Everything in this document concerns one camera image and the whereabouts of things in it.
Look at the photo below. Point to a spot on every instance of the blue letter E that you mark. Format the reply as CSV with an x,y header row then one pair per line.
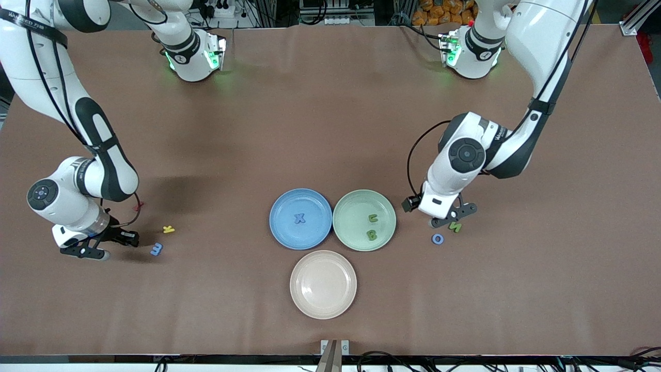
x,y
156,249

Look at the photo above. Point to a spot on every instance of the green letter N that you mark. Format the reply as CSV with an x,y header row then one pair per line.
x,y
455,228

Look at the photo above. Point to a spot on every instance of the green letter B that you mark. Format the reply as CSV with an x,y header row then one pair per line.
x,y
372,236

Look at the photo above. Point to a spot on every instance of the blue letter X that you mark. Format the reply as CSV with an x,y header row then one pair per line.
x,y
299,218

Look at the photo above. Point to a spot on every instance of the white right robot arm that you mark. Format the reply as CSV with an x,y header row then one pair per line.
x,y
15,57

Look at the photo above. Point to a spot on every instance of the blue letter O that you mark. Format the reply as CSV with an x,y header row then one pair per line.
x,y
434,239

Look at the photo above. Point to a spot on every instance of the green plate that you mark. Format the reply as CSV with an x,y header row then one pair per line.
x,y
351,206

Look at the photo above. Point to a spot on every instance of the beige plate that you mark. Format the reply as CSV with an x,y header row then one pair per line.
x,y
323,284

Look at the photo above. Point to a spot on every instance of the blue plate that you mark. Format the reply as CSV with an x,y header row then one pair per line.
x,y
289,206

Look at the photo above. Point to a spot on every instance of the black table edge strip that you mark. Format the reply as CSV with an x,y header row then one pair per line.
x,y
206,358

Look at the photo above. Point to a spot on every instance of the bag of orange fruit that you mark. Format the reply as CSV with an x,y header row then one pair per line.
x,y
434,10

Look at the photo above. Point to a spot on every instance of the white power strip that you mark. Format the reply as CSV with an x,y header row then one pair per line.
x,y
222,11
341,20

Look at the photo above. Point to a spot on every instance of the white bracket plate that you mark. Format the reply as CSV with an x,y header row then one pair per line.
x,y
345,347

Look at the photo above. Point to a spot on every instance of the metal post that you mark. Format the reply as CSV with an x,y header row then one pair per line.
x,y
330,361

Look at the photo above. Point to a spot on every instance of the aluminium frame profile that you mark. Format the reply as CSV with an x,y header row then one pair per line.
x,y
643,13

